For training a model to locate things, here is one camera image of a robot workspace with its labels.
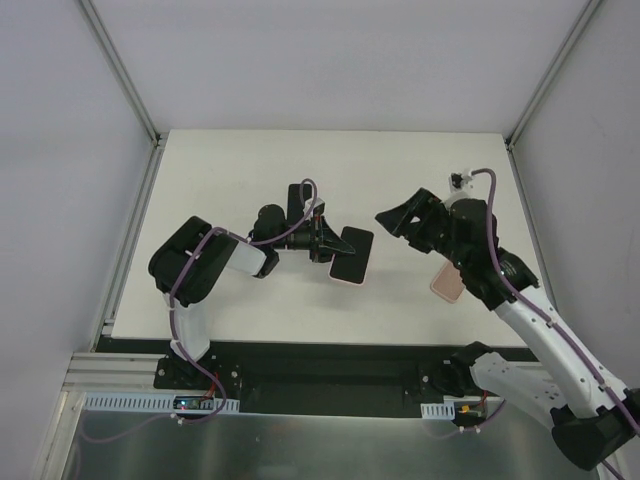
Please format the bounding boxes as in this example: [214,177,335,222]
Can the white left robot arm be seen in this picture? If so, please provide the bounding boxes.
[148,204,371,389]

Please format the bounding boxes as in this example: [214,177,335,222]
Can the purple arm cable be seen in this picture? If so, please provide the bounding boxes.
[79,178,321,444]
[424,168,640,480]

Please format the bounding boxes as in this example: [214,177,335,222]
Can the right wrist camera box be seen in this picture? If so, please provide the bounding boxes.
[444,169,473,207]

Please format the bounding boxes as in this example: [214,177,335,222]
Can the left white cable duct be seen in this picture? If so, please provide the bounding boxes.
[84,392,240,415]

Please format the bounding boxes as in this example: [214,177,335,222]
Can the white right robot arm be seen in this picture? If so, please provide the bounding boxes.
[375,188,639,471]

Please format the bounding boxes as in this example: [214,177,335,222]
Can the left aluminium frame post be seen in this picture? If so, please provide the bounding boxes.
[74,0,166,147]

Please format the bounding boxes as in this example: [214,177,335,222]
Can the white cable duct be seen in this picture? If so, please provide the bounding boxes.
[84,392,240,415]
[420,402,456,421]

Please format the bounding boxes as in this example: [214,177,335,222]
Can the black smartphone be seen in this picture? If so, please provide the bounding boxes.
[286,183,313,226]
[329,226,374,284]

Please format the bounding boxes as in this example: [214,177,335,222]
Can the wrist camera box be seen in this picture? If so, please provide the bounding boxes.
[444,169,473,207]
[303,197,325,217]

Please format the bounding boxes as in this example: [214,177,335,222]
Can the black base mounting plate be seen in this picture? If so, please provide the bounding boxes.
[152,337,521,420]

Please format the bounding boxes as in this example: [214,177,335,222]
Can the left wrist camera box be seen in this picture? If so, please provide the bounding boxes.
[303,197,325,217]

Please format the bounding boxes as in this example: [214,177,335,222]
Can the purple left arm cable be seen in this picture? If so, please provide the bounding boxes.
[79,178,321,444]

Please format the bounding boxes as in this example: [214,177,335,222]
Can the pink silicone phone case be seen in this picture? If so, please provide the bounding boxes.
[430,262,465,304]

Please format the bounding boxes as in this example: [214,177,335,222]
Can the right white cable duct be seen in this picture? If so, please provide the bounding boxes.
[420,402,456,421]

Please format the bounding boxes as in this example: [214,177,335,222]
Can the aluminium frame post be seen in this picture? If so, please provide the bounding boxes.
[74,0,166,147]
[505,0,606,152]

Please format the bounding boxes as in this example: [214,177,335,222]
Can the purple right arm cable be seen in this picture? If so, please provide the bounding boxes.
[424,168,640,480]

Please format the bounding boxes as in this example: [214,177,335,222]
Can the aluminium table edge rail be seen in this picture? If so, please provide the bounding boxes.
[62,349,171,390]

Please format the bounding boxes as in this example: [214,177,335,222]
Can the right aluminium frame post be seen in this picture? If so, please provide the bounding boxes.
[505,0,606,152]

